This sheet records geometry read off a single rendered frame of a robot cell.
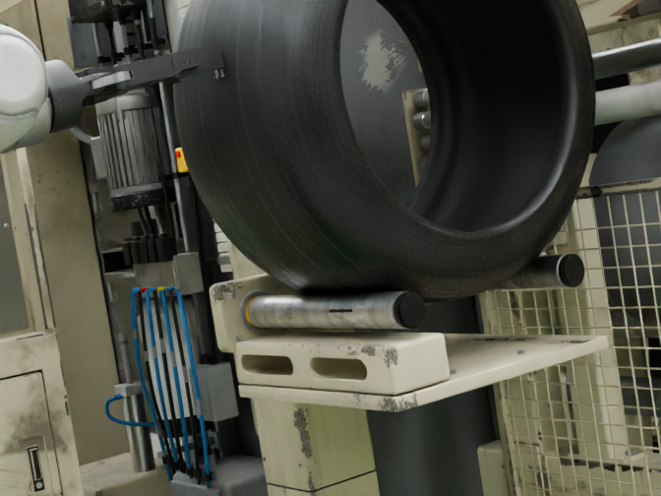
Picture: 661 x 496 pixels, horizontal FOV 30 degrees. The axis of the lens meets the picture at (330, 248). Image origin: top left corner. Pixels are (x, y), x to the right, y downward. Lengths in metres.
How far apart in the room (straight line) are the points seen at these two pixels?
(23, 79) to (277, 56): 0.40
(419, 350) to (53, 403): 0.75
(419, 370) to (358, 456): 0.44
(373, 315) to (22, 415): 0.72
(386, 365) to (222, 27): 0.45
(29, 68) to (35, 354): 0.96
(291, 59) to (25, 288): 0.80
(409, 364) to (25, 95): 0.59
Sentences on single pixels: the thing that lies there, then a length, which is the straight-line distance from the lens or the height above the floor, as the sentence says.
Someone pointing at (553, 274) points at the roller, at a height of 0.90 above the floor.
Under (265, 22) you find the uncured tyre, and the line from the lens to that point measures 1.43.
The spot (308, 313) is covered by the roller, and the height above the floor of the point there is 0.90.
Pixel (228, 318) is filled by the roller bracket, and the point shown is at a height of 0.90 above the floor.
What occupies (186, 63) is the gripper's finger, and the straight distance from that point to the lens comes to 1.44.
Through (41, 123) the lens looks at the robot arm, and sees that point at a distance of 1.33.
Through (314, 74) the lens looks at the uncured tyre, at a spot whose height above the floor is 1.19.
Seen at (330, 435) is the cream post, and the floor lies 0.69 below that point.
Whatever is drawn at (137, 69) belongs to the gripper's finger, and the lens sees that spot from 1.37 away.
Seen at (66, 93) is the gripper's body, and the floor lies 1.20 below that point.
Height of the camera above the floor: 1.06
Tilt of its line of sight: 3 degrees down
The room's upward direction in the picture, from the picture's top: 9 degrees counter-clockwise
